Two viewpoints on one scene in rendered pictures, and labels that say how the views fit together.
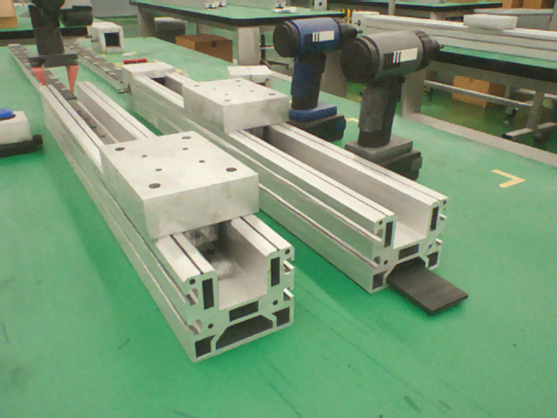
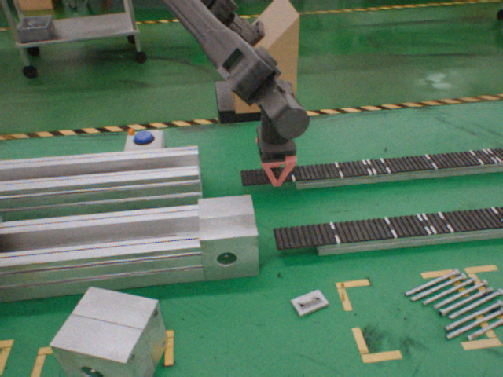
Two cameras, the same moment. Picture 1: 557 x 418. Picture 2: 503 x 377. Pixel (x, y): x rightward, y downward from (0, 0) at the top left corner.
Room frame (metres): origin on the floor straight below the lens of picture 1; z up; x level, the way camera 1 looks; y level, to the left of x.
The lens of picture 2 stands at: (1.42, -0.14, 1.33)
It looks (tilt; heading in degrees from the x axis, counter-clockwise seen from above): 39 degrees down; 115
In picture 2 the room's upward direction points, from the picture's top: 1 degrees counter-clockwise
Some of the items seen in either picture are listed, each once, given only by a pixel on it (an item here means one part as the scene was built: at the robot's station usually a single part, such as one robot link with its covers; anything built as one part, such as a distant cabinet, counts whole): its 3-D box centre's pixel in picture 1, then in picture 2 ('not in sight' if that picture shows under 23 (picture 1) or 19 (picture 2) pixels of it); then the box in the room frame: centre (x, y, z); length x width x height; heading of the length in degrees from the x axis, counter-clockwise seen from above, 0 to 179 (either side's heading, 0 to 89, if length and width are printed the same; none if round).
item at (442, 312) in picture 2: not in sight; (466, 301); (1.54, 0.36, 0.78); 0.11 x 0.01 x 0.01; 50
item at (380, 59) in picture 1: (395, 109); not in sight; (0.72, -0.17, 0.89); 0.20 x 0.08 x 0.22; 130
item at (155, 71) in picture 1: (144, 87); (227, 232); (1.16, 0.31, 0.83); 0.12 x 0.09 x 0.10; 121
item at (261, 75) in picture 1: (244, 91); (119, 334); (1.11, 0.08, 0.83); 0.11 x 0.10 x 0.10; 100
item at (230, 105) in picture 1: (233, 111); not in sight; (0.78, 0.07, 0.87); 0.16 x 0.11 x 0.07; 31
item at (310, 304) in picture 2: not in sight; (309, 302); (1.32, 0.26, 0.78); 0.05 x 0.03 x 0.01; 49
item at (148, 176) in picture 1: (175, 189); not in sight; (0.47, 0.11, 0.87); 0.16 x 0.11 x 0.07; 31
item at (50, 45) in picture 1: (50, 44); (275, 128); (1.16, 0.51, 0.92); 0.10 x 0.07 x 0.07; 121
